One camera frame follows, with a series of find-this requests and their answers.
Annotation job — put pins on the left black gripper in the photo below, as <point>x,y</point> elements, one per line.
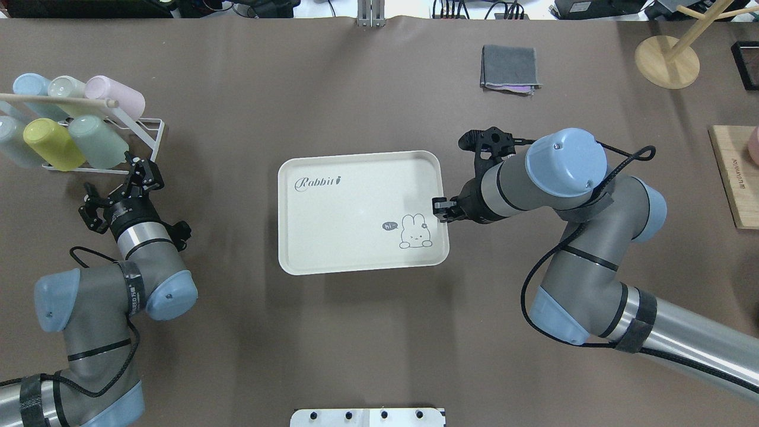
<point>123,210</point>

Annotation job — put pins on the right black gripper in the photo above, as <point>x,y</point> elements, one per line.
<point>472,203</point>

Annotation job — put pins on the green cup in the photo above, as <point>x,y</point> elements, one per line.
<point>101,145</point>

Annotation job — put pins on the cream rabbit tray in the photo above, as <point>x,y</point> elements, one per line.
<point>360,212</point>

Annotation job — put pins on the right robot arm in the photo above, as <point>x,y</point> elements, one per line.
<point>580,302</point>

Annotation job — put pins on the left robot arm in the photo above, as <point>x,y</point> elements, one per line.
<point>93,308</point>

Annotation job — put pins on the yellow cup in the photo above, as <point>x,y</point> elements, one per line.
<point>53,143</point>

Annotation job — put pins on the pink cup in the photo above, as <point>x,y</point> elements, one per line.
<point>130,100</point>

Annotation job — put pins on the pale grey-blue cup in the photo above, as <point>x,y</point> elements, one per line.
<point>14,146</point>

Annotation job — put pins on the cream white cup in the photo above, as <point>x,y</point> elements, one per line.
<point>68,87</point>

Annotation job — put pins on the light blue cup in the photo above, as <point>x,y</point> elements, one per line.
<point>34,84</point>

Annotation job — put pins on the purple cloth underneath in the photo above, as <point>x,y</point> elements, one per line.
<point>512,89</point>

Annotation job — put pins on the grey folded cloth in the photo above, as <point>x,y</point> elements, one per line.
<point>507,65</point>

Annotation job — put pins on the wooden mug tree stand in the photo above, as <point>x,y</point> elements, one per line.
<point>670,62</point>

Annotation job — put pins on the bamboo cutting board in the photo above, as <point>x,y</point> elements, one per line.
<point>739,173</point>

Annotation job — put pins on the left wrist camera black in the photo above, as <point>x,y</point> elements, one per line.
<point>179,233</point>

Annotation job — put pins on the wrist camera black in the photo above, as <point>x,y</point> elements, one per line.
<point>490,147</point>
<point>179,233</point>

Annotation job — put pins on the white wire cup rack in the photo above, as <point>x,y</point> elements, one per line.
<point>143,136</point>

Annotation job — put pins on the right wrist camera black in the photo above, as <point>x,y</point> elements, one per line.
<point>490,147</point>

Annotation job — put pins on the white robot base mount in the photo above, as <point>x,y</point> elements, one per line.
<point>381,416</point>

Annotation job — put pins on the black frame at edge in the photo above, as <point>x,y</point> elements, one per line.
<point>745,54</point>

